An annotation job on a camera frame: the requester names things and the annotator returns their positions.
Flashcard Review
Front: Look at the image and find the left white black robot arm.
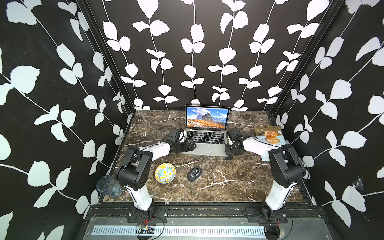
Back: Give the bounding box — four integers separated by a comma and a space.
116, 128, 197, 212

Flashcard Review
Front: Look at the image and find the black wireless mouse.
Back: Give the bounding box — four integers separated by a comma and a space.
187, 166, 203, 182

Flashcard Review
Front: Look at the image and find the clear plastic cup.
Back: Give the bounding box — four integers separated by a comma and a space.
96, 175, 123, 198

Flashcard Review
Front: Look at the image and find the yellow blue patterned bowl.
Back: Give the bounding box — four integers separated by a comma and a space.
155, 163, 176, 184

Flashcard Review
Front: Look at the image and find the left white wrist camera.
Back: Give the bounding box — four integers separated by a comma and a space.
178, 129, 185, 142

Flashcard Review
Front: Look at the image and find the light blue chips bag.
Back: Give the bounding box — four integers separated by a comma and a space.
253, 126, 289, 146

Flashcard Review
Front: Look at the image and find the white perforated cable strip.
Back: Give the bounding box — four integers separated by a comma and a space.
91, 226, 266, 238

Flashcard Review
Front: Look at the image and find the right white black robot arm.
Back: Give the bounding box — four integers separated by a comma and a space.
225, 128, 306, 222

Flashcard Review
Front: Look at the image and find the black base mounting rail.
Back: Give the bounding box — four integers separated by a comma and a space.
86, 202, 327, 226

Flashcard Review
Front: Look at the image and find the silver laptop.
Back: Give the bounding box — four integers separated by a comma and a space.
184, 105, 230, 157

